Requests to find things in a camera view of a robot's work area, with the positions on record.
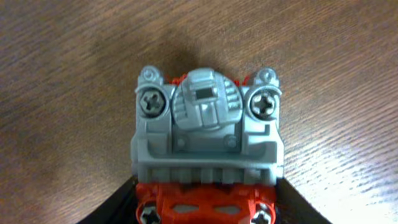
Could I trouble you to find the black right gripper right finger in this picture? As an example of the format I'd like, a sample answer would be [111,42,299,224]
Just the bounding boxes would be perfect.
[275,178,331,224]

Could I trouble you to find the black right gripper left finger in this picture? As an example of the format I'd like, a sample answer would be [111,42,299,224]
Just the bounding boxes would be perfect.
[77,176,139,224]

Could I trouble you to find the red toy fire truck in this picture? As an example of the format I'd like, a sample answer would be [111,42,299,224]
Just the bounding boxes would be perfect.
[131,65,284,223]

